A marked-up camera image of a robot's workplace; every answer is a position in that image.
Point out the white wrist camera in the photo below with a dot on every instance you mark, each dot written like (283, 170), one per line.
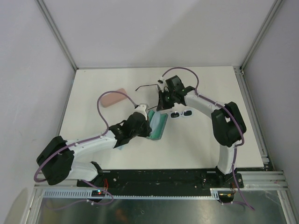
(142, 108)
(161, 81)

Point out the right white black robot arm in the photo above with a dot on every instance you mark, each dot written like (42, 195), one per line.
(227, 122)

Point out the right aluminium frame post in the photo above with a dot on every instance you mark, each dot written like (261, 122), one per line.
(269, 19)

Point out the white frame sunglasses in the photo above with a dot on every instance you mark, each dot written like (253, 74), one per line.
(184, 114)

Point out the light blue cleaning cloth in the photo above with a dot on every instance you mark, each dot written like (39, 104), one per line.
(155, 121)

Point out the white slotted cable duct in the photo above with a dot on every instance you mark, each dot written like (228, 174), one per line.
(206, 194)

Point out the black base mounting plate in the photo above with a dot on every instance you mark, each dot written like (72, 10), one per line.
(165, 180)

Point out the small circuit board with leds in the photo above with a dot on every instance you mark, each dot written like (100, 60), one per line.
(98, 192)

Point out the brown thin-frame glasses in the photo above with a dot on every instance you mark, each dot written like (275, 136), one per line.
(148, 85)

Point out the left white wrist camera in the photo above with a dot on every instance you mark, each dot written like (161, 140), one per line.
(142, 108)

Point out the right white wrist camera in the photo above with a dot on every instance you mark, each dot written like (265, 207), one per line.
(161, 81)

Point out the left aluminium frame post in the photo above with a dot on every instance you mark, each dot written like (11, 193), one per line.
(56, 33)

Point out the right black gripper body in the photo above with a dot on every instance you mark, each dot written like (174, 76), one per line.
(167, 99)

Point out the blue-grey glasses case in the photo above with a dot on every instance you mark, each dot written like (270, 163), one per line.
(157, 134)

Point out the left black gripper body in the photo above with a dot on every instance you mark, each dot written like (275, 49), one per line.
(143, 131)

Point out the pink glasses case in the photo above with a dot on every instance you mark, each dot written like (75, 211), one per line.
(111, 98)

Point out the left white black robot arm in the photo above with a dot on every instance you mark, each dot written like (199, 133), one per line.
(59, 161)

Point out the aluminium frame post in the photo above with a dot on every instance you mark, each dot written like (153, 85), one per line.
(269, 19)
(56, 33)

